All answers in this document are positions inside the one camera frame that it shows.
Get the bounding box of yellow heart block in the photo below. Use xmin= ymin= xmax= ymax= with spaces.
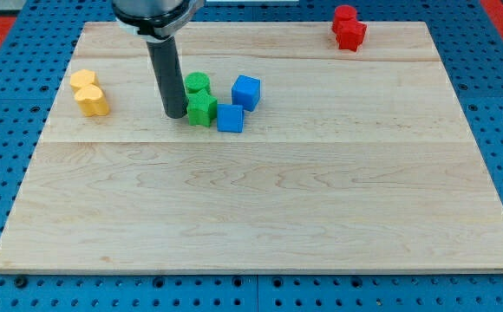
xmin=74 ymin=84 xmax=110 ymax=117

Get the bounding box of blue cube block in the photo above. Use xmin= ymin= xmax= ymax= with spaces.
xmin=232 ymin=75 xmax=261 ymax=112
xmin=217 ymin=104 xmax=245 ymax=133

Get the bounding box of yellow hexagon block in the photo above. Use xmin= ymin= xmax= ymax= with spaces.
xmin=69 ymin=69 xmax=100 ymax=93

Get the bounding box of wooden board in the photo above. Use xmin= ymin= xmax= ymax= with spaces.
xmin=0 ymin=22 xmax=503 ymax=275

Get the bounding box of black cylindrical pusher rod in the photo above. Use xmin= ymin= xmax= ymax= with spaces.
xmin=147 ymin=36 xmax=187 ymax=119

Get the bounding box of blue cube block upper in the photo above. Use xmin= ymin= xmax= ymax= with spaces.
xmin=232 ymin=75 xmax=261 ymax=112

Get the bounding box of red star block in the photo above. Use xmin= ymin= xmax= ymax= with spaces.
xmin=336 ymin=20 xmax=368 ymax=52

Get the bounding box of green cylinder block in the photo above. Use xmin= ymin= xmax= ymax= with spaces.
xmin=184 ymin=72 xmax=212 ymax=94

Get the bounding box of blue cube block lower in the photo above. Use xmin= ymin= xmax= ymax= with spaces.
xmin=217 ymin=104 xmax=245 ymax=133

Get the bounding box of green star block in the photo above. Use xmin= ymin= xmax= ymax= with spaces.
xmin=186 ymin=89 xmax=218 ymax=127

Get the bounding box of red cylinder block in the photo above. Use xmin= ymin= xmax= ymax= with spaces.
xmin=331 ymin=4 xmax=357 ymax=34

